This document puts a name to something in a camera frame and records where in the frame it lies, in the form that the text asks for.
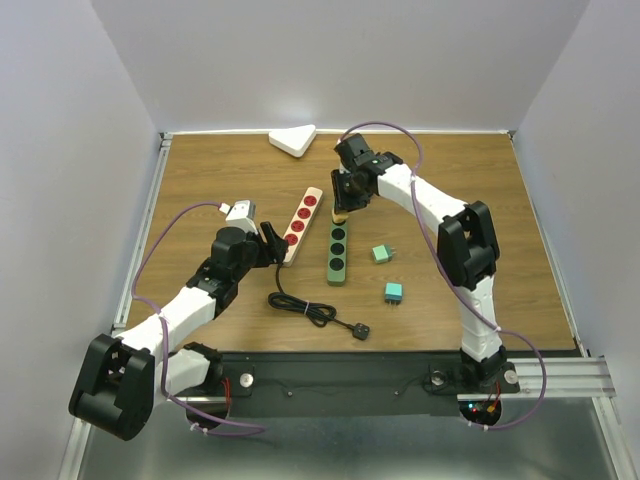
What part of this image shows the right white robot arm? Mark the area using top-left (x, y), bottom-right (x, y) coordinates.
top-left (331, 134), bottom-right (507, 390)

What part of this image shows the black cord of cream strip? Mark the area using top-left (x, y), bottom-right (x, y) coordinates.
top-left (267, 261), bottom-right (373, 342)

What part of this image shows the white triangular device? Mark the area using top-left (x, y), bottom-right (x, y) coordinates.
top-left (268, 124), bottom-right (317, 158)

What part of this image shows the cream red power strip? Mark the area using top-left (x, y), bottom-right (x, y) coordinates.
top-left (282, 187), bottom-right (324, 267)

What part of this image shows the yellow charger plug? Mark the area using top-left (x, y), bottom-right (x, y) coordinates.
top-left (331, 210), bottom-right (349, 225)

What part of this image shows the green black power strip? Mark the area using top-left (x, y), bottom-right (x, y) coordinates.
top-left (326, 220), bottom-right (348, 287)

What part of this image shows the aluminium frame rail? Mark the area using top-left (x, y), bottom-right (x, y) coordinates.
top-left (58, 132), bottom-right (173, 480)

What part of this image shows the purple cable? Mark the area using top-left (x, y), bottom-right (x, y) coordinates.
top-left (338, 120), bottom-right (549, 433)
top-left (130, 200), bottom-right (269, 437)

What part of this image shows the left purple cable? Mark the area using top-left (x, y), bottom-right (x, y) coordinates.
top-left (130, 200), bottom-right (269, 437)

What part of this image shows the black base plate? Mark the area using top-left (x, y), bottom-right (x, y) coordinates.
top-left (164, 351), bottom-right (521, 420)

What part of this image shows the teal charger plug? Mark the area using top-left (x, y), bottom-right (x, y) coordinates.
top-left (384, 282), bottom-right (404, 305)

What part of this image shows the green charger plug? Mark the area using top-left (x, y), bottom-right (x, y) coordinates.
top-left (372, 244), bottom-right (395, 264)

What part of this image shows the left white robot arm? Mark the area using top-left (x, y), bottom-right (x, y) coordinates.
top-left (68, 222), bottom-right (289, 440)

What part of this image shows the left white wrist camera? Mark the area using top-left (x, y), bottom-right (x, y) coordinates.
top-left (219, 200), bottom-right (258, 234)

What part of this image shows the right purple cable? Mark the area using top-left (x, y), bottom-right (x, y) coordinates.
top-left (338, 120), bottom-right (549, 433)

